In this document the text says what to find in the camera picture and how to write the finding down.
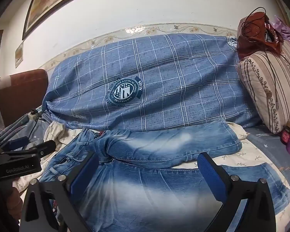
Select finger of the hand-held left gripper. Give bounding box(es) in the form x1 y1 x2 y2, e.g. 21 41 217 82
5 136 30 151
26 140 56 160

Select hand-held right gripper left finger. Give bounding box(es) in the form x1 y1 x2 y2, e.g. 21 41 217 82
21 151 99 232

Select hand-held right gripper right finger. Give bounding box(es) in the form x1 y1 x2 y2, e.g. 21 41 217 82
197 152 277 232

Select blue denim pants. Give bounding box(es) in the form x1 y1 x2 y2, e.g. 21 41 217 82
39 118 290 232

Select person's left hand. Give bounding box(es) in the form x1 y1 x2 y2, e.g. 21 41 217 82
6 181 23 223

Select power strip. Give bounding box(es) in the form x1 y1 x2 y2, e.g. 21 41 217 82
24 109 43 121

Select cream leaf-print sheet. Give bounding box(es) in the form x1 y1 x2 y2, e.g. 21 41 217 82
13 121 290 232

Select brown headboard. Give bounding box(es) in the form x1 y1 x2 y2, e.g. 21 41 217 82
0 69 49 126

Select small red bottle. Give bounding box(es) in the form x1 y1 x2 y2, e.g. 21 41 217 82
281 119 290 145

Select striped floral pillow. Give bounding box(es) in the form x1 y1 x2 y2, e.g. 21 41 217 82
237 40 290 134

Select blue plaid quilt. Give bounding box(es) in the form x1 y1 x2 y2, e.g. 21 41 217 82
42 34 261 132

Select shiny brown bag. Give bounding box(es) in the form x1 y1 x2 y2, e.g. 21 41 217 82
237 13 284 61

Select purple cloth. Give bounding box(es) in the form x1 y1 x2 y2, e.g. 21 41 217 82
273 16 290 44

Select small wall picture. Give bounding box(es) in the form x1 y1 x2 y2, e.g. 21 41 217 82
14 41 25 68

